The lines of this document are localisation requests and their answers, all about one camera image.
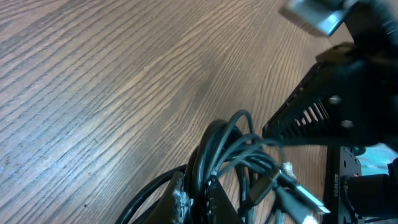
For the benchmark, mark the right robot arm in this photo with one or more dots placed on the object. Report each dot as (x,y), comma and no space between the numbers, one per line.
(374,32)

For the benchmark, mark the black USB cable thin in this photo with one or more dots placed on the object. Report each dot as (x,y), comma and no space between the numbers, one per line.
(290,197)

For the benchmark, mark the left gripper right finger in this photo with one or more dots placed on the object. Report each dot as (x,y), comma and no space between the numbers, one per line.
(218,208)

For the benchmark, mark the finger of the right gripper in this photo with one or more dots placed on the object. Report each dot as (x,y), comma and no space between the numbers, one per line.
(340,104)

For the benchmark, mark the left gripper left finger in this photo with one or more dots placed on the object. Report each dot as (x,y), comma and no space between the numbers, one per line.
(174,204)

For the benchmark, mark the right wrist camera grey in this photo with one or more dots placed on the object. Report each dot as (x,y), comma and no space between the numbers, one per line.
(320,18)

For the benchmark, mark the black USB cable thick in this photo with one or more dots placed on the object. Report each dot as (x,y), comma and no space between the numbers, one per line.
(200,168)

